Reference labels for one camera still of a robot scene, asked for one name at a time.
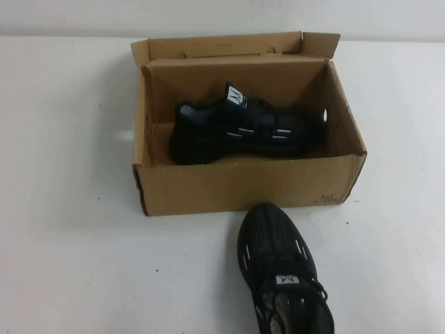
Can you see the black mesh sneaker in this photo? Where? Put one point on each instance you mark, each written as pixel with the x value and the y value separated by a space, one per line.
pixel 222 132
pixel 278 236

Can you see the brown cardboard shoe box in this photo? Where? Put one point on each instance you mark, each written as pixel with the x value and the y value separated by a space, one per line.
pixel 243 188

